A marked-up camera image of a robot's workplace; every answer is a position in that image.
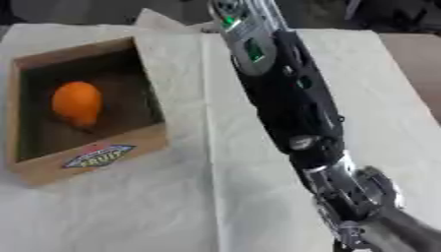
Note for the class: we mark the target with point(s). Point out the orange toy fruit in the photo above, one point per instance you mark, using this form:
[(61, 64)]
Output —
[(76, 103)]

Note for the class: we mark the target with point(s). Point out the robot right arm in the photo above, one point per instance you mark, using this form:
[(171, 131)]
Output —
[(293, 98)]

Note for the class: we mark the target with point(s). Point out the tan cardboard box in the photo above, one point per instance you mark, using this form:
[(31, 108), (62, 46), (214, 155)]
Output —
[(150, 141)]

